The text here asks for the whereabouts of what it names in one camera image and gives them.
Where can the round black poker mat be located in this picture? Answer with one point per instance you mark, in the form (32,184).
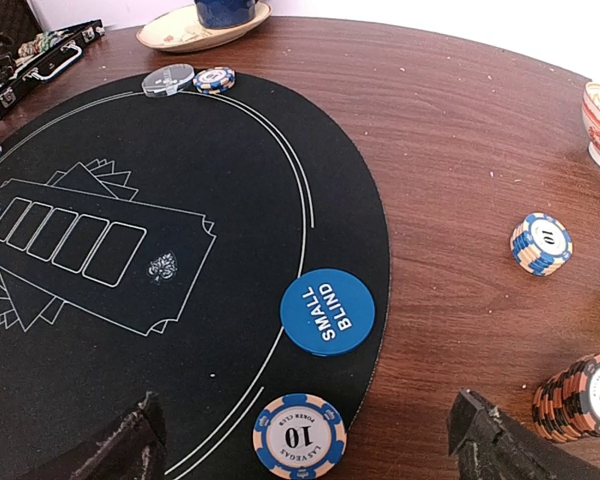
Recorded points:
(146,244)

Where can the blue ten poker chip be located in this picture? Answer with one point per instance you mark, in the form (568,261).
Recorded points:
(299,436)

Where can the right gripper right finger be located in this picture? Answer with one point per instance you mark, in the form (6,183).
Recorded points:
(489,444)

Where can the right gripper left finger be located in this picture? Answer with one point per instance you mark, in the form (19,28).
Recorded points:
(132,446)

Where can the beige ceramic saucer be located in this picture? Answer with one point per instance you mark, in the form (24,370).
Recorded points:
(180,31)

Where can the blue small blind button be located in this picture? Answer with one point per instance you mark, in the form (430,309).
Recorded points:
(327,312)

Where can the blue white chip stack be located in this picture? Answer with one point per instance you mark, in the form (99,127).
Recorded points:
(541,244)

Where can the black poker set case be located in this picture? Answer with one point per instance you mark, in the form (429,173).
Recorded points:
(30,56)

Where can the dark blue mug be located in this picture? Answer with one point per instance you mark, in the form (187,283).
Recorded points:
(222,14)

